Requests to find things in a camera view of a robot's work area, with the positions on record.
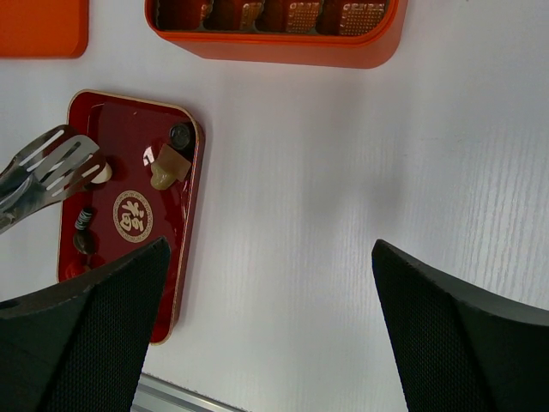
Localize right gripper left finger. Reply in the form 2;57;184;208
1;237;171;411

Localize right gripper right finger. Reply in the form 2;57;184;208
371;239;548;411

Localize white oval chocolate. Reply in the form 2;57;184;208
91;162;112;185

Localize dark small chocolate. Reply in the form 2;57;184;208
73;230;96;256

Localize brown rectangular chocolate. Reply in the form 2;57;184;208
156;144;192;181

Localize aluminium rail frame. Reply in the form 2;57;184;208
130;373;242;412

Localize red wrapped chocolate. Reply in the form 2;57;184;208
63;259;91;281

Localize dark round chocolate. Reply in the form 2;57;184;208
170;123;195;151

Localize orange chocolate box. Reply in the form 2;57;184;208
144;1;407;69

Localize orange box lid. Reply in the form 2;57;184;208
1;0;89;59

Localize red lacquer tray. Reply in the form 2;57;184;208
57;89;205;345

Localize cream heart chocolate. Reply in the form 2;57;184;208
150;162;176;191

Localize metal tongs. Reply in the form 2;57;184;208
1;124;106;233

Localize dark striped chocolate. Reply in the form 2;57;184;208
75;207;94;231

